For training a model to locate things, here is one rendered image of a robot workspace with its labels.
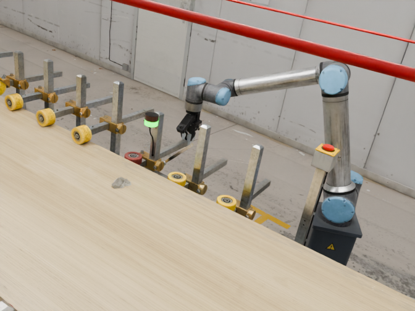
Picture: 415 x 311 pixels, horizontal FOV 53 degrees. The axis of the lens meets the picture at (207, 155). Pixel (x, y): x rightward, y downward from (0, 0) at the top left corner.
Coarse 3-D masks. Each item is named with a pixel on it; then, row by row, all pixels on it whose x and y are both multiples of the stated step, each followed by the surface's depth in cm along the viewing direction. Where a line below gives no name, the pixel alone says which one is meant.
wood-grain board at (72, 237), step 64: (0, 128) 195; (0, 192) 151; (64, 192) 157; (128, 192) 163; (192, 192) 170; (0, 256) 123; (64, 256) 127; (128, 256) 131; (192, 256) 135; (256, 256) 140; (320, 256) 145
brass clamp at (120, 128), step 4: (108, 116) 209; (100, 120) 206; (104, 120) 205; (108, 120) 204; (112, 124) 202; (116, 124) 201; (120, 124) 202; (112, 128) 203; (116, 128) 202; (120, 128) 201; (124, 128) 204; (112, 132) 204; (116, 132) 203; (120, 132) 202; (124, 132) 205
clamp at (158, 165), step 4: (144, 156) 198; (148, 156) 199; (148, 160) 196; (152, 160) 195; (156, 160) 196; (160, 160) 197; (148, 164) 197; (152, 164) 196; (156, 164) 195; (160, 164) 195; (148, 168) 198; (152, 168) 197; (156, 168) 195; (160, 168) 197
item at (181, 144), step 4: (180, 140) 222; (184, 140) 223; (172, 144) 216; (176, 144) 217; (180, 144) 218; (184, 144) 221; (164, 148) 211; (168, 148) 212; (172, 148) 213; (176, 148) 216; (180, 148) 219; (160, 152) 206; (164, 152) 208; (168, 152) 211; (172, 152) 214; (160, 156) 206; (164, 156) 209; (144, 160) 196; (140, 164) 194; (144, 164) 197
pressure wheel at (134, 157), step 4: (128, 152) 191; (132, 152) 192; (136, 152) 192; (124, 156) 189; (128, 156) 188; (132, 156) 189; (136, 156) 190; (140, 156) 190; (132, 160) 186; (136, 160) 187; (140, 160) 189
